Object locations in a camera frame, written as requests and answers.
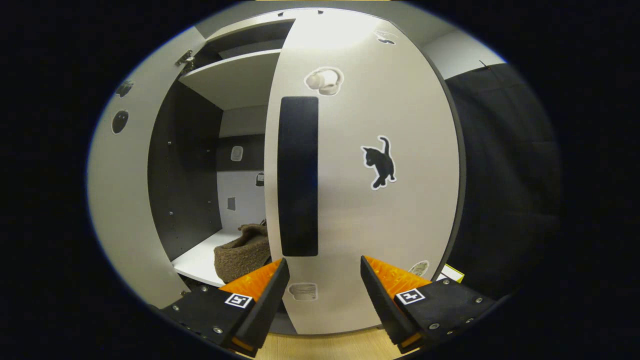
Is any black backdrop cloth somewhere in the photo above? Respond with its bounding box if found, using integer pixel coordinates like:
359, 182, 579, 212
442, 62, 564, 301

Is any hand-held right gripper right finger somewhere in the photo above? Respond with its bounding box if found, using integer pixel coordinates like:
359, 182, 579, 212
360, 255, 498, 355

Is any grey shoe cabinet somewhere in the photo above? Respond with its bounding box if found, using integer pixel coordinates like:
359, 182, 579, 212
147, 19, 297, 291

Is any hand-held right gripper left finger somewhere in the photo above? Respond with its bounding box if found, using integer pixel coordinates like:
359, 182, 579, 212
160, 258, 291, 358

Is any brown fuzzy shoe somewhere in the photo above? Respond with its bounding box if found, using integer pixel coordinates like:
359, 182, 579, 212
214, 223, 272, 284

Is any white cabinet door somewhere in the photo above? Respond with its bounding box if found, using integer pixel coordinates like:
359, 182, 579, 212
87, 27, 207, 309
263, 7, 467, 335

